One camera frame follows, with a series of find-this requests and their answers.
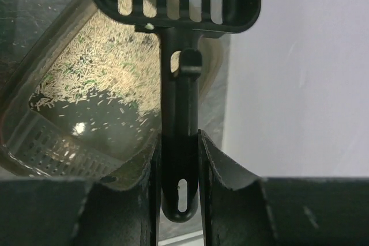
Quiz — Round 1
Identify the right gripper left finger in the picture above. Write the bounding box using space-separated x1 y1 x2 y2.
1 138 161 245

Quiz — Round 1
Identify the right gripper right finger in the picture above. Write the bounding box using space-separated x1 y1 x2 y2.
198 131 368 245

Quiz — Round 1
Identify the black litter scoop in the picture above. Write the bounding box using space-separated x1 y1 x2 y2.
93 0 261 223

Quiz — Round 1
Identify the dark translucent litter box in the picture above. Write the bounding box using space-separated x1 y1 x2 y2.
0 0 228 178

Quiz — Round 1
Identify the beige cat litter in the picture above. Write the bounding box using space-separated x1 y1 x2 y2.
30 0 162 117

